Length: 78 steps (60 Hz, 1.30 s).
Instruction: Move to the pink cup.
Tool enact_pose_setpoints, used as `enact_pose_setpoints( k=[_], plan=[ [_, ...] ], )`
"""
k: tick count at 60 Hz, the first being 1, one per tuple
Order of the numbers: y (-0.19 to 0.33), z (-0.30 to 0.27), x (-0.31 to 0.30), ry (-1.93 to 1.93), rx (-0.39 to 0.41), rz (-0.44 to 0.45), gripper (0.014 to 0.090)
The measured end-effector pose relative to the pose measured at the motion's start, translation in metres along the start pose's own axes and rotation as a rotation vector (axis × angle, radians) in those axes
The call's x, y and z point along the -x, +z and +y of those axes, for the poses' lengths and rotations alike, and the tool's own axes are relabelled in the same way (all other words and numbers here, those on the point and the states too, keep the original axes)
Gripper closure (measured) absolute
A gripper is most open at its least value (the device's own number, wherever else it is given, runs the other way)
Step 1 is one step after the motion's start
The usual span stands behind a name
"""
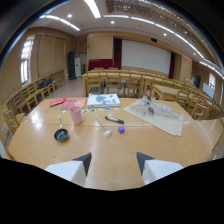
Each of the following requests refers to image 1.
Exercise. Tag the small white crumpled object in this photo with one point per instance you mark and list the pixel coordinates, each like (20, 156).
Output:
(107, 133)

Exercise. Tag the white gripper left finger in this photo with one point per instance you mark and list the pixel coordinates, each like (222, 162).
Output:
(70, 170)

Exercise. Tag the red packet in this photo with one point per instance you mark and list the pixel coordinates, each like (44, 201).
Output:
(57, 102)

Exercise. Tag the small purple cube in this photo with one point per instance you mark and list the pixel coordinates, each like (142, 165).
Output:
(121, 129)

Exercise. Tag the wooden chair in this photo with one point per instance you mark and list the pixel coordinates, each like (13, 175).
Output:
(93, 82)
(133, 84)
(113, 82)

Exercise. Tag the beige paper sheet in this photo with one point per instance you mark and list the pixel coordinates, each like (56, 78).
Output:
(156, 116)

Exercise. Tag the orange paper sheet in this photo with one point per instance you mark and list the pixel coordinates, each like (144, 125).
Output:
(80, 102)

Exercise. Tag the black marker pen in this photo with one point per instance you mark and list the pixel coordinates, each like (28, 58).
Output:
(114, 119)

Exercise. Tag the white printed book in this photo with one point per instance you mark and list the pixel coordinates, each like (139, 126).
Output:
(103, 100)

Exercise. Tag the dark red curtain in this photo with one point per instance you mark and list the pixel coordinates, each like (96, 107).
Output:
(117, 53)

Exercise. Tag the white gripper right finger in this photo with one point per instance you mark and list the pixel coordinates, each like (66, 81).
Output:
(156, 169)

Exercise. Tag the red podium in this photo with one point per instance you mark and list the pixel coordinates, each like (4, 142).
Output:
(100, 64)

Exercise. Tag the round sticker card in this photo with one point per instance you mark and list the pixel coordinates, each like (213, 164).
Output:
(107, 109)
(92, 110)
(100, 109)

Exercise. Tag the bright window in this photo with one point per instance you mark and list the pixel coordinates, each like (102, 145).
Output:
(26, 61)

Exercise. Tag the pink plastic cup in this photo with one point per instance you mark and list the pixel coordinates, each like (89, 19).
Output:
(76, 114)

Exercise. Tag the black bag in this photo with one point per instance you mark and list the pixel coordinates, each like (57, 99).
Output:
(45, 83)

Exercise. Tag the small black frying pan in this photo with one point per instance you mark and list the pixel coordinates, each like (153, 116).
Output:
(61, 134)

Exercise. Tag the clear plastic bag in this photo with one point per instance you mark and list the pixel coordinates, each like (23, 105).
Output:
(156, 110)

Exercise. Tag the wooden desk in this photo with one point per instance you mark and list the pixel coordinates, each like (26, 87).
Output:
(166, 91)

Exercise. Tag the wooden stick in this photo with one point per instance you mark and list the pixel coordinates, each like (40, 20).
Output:
(99, 122)

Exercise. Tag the white projection screen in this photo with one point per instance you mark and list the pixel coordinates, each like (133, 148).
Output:
(145, 56)

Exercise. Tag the white cabinet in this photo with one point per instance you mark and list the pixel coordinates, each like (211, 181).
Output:
(78, 65)

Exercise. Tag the pink packet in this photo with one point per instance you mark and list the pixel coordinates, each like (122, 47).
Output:
(68, 104)

